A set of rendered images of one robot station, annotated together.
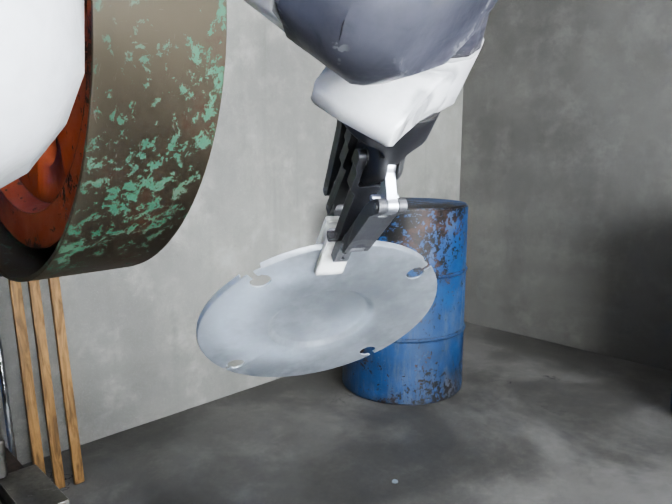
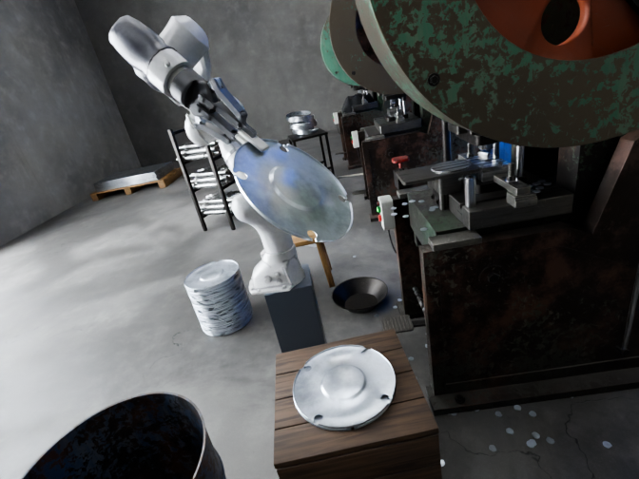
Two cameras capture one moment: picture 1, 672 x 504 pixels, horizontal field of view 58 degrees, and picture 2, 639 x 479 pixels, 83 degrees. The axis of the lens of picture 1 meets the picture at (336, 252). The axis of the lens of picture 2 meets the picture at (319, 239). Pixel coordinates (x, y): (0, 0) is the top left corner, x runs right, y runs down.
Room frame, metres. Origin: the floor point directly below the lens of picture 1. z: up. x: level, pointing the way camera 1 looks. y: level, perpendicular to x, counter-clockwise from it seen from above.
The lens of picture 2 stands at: (1.29, -0.46, 1.16)
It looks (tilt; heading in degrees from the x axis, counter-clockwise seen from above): 24 degrees down; 139
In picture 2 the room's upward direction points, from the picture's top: 12 degrees counter-clockwise
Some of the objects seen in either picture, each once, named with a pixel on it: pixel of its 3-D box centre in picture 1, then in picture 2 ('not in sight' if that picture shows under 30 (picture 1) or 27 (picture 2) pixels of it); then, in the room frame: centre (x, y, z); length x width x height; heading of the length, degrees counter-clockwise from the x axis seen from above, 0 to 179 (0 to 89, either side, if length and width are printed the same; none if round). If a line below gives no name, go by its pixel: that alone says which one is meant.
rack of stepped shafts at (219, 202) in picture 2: not in sight; (215, 174); (-1.81, 1.15, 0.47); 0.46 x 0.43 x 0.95; 24
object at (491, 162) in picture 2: not in sight; (486, 166); (0.81, 0.76, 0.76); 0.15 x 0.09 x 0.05; 134
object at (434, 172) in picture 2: not in sight; (436, 187); (0.69, 0.64, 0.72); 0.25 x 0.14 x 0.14; 44
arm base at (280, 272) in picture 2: not in sight; (273, 265); (0.22, 0.21, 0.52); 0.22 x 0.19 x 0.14; 49
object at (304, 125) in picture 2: not in sight; (308, 146); (-1.84, 2.40, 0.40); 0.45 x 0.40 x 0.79; 146
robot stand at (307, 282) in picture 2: not in sight; (300, 323); (0.25, 0.24, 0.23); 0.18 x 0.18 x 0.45; 49
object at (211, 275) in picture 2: not in sight; (211, 274); (-0.41, 0.22, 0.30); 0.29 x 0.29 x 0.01
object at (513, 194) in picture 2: not in sight; (513, 181); (0.93, 0.64, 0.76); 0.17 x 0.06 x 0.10; 134
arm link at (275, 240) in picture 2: not in sight; (261, 220); (0.24, 0.21, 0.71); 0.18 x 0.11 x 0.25; 80
